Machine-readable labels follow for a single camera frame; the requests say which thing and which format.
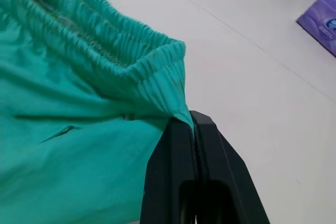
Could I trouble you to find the green shorts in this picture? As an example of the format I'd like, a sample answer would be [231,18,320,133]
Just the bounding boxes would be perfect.
[0,0,195,224]

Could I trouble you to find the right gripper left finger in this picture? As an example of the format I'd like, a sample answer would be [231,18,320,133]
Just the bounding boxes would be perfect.
[140,116,197,224]

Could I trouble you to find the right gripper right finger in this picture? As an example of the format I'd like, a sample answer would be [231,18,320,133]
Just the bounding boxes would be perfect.
[189,110,271,224]

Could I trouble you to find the small purple tissue pack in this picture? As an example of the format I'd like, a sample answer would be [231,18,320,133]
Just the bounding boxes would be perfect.
[296,0,336,57]

